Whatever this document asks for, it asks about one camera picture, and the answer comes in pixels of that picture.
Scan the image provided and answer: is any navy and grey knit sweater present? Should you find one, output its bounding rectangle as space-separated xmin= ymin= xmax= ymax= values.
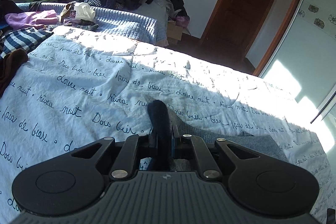
xmin=140 ymin=94 xmax=287 ymax=172

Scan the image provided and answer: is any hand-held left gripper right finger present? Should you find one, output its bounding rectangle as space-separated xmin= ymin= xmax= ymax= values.
xmin=171 ymin=126 xmax=264 ymax=180

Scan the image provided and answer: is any grey sheet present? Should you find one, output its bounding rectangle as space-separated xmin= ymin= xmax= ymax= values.
xmin=142 ymin=0 xmax=175 ymax=20

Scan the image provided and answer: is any blue quilted bedspread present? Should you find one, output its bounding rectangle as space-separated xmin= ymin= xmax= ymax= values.
xmin=16 ymin=2 xmax=168 ymax=46

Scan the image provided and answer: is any dark crumpled garment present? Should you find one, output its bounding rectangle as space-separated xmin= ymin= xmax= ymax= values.
xmin=0 ymin=0 xmax=25 ymax=30

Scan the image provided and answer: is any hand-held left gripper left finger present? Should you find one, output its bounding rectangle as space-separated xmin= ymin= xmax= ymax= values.
xmin=70 ymin=133 xmax=158 ymax=180

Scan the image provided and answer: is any cardboard box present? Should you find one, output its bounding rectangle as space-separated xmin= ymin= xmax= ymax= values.
xmin=167 ymin=21 xmax=190 ymax=46

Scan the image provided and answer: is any purple garment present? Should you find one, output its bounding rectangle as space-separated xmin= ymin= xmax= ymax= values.
xmin=5 ymin=10 xmax=59 ymax=29

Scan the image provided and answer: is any white script-printed blanket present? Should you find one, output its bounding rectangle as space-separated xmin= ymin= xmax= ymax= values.
xmin=0 ymin=27 xmax=332 ymax=224

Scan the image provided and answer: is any brown paper bag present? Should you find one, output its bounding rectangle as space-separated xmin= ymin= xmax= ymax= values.
xmin=60 ymin=2 xmax=77 ymax=24

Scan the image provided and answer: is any plaid cloth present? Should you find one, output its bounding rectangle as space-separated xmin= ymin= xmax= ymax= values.
xmin=63 ymin=19 xmax=100 ymax=32

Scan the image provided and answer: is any navy and white striped cloth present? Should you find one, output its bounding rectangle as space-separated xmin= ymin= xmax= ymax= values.
xmin=0 ymin=27 xmax=54 ymax=60

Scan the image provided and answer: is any purple bag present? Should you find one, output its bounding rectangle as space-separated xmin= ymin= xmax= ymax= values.
xmin=175 ymin=15 xmax=191 ymax=28

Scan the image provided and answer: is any white wardrobe door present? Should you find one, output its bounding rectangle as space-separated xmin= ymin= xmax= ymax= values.
xmin=259 ymin=0 xmax=336 ymax=153

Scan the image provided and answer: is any wooden door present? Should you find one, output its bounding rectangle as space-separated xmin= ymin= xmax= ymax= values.
xmin=199 ymin=0 xmax=315 ymax=77

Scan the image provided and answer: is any brown garment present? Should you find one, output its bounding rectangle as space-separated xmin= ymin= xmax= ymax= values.
xmin=0 ymin=49 xmax=29 ymax=96

